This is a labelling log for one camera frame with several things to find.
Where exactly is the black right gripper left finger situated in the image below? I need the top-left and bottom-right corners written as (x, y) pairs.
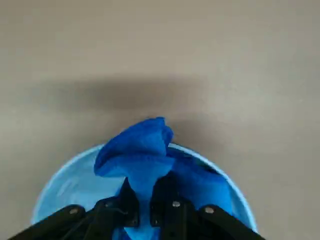
top-left (7, 178), bottom-right (141, 240)

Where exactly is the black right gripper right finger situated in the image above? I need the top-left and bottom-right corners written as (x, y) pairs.
top-left (149, 174), bottom-right (267, 240)

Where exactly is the blue cloth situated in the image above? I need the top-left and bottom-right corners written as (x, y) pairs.
top-left (93, 116), bottom-right (235, 240)

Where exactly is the light blue plastic plate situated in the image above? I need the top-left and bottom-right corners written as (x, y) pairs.
top-left (30, 142), bottom-right (258, 240)

